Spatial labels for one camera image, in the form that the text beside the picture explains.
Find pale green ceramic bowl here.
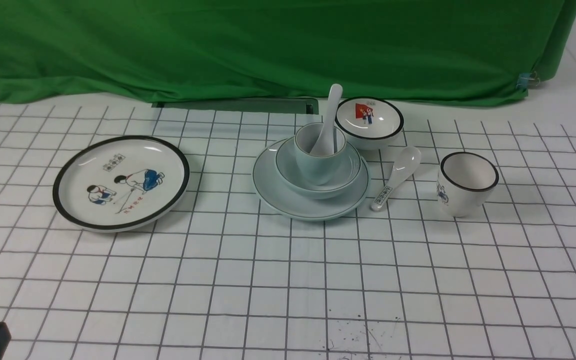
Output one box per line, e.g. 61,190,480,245
274,137,362,199

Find pale green ceramic cup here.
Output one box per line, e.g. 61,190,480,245
294,122,346,185

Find plain white ceramic spoon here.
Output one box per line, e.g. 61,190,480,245
310,83,343,157

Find white plate with children picture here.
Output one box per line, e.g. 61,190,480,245
52,136,191,233

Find pale green ceramic plate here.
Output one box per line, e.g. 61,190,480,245
251,137,371,222

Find white bowl with red picture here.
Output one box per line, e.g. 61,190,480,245
334,96,405,151

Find white printed ceramic spoon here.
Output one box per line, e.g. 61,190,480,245
370,146,422,212

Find white black-rimmed cup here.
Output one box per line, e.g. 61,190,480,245
436,151,500,218

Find green backdrop cloth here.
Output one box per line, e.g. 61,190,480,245
0,0,576,107

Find blue binder clip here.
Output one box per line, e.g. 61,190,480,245
515,71,541,91

